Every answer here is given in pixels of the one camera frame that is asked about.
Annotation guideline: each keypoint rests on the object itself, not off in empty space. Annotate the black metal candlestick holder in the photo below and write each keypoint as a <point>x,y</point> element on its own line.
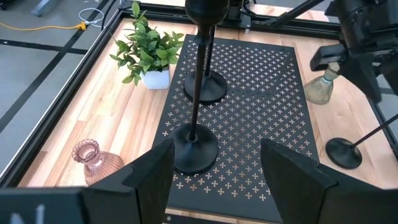
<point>342,154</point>
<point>196,152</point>
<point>211,90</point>

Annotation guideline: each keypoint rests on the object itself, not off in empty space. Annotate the artificial plant in white pot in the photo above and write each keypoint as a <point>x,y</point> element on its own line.
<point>155,79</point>

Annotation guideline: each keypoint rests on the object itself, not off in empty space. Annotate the grey table leg foot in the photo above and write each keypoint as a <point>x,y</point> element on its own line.
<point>45,7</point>

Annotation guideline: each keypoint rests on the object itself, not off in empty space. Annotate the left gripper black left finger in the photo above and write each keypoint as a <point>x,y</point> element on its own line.
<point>133,199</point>

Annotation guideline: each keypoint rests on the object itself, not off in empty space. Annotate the green ribbed glass candle holder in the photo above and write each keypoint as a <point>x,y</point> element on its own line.
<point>320,91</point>

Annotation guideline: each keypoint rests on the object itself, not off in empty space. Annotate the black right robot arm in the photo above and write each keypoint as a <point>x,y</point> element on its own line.
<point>357,9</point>

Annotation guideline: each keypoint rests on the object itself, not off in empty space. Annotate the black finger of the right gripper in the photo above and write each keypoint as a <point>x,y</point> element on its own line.
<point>362,77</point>
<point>390,73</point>

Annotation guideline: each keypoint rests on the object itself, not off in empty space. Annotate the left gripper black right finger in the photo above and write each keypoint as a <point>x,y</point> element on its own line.
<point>311,196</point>

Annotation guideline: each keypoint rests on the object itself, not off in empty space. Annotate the black perforated metal tray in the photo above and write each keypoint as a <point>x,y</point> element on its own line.
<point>264,109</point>

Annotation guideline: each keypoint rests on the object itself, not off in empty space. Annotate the pink ribbed glass candle holder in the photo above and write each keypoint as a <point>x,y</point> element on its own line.
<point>93,161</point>

